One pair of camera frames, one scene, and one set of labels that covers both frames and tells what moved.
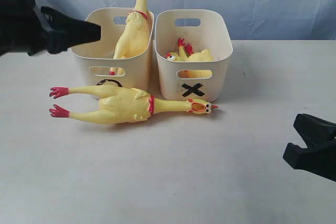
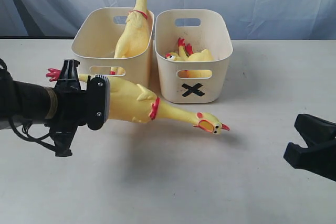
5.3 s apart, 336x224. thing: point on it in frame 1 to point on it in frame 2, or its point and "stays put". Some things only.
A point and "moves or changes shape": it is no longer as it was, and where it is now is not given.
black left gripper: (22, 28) to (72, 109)
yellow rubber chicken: (186, 54) stays put
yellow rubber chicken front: (133, 41) stays put
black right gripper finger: (316, 132) stays put
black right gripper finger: (320, 160) stays put
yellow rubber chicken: (122, 105) moves or changes shape
